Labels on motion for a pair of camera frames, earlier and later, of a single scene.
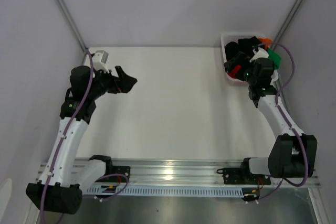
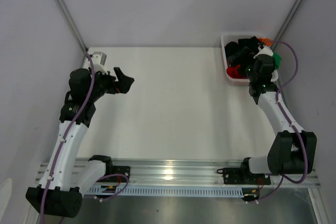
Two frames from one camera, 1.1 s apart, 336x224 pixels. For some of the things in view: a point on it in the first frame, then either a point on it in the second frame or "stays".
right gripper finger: [228, 66] to [231, 59]
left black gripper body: [104, 83] stays
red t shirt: [234, 71] stays
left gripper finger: [120, 72] stays
